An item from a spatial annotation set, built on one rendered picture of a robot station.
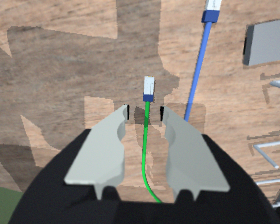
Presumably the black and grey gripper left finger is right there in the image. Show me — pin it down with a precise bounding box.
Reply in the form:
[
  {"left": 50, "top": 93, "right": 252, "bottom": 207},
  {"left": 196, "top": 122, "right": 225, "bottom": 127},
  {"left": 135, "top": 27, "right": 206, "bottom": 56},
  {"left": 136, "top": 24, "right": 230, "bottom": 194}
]
[{"left": 8, "top": 104, "right": 129, "bottom": 224}]

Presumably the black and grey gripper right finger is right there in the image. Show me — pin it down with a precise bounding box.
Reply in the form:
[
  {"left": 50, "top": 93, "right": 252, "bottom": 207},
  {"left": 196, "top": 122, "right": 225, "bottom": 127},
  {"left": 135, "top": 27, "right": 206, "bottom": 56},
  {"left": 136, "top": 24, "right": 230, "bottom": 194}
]
[{"left": 160, "top": 106, "right": 280, "bottom": 224}]

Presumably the green cable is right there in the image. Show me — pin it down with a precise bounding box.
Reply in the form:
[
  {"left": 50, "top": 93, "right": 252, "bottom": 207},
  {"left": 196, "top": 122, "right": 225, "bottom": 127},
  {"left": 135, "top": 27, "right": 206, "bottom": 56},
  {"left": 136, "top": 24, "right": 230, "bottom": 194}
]
[{"left": 142, "top": 101, "right": 162, "bottom": 203}]

